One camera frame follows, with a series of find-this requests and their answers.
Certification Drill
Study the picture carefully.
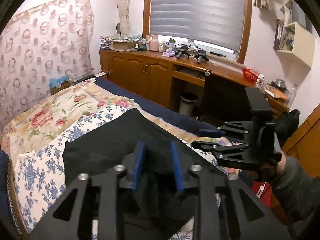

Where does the black t-shirt white print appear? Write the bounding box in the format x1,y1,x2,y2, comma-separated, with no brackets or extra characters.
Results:
62,108,231,233

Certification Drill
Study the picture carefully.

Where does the grey sleeved right forearm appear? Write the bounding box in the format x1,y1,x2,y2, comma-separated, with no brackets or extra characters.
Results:
270,154,319,238

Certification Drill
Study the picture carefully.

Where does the grey waste bin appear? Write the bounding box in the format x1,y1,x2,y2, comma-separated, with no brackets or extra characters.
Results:
179,92,198,116

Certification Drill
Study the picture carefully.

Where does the navy blue bed sheet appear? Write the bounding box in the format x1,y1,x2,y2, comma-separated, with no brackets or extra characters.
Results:
95,77,217,142

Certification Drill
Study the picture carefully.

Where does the red plastic basket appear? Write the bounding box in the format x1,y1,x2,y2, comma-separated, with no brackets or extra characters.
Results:
242,68,260,83

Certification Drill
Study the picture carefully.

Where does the long wooden cabinet desk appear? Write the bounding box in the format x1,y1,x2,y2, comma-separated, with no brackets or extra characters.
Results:
99,48,291,120

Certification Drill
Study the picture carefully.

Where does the spare black gripper right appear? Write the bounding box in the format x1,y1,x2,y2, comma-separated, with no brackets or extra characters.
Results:
194,49,209,64

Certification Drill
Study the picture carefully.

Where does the spare black gripper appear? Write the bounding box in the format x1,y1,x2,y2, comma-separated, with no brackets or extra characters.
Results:
194,49,209,64
175,45,190,59

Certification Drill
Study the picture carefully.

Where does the spare black gripper left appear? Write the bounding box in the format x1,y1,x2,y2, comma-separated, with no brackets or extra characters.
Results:
175,45,190,59

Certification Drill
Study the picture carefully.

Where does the blue floral white quilt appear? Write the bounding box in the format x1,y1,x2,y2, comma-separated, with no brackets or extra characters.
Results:
15,105,226,231

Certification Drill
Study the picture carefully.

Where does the pink floral beige blanket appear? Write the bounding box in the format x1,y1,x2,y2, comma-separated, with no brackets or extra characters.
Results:
0,78,241,176

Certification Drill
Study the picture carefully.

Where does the pink bottle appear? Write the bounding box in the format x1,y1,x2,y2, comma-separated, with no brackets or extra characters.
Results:
149,35,159,51

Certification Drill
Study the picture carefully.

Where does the blue tissue box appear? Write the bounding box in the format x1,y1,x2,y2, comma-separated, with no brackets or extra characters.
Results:
49,76,70,95

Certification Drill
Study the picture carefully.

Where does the cardboard box on desk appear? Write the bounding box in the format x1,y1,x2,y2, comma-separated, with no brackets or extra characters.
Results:
112,41,138,50

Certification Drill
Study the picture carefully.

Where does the grey window blind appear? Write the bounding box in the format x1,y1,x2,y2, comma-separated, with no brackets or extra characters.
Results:
150,0,245,52

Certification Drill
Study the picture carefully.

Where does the circle patterned headboard cover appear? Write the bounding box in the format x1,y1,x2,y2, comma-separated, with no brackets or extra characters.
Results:
1,0,98,128

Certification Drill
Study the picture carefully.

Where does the white wall shelf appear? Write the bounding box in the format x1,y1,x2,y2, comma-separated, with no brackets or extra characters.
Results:
273,0,315,68

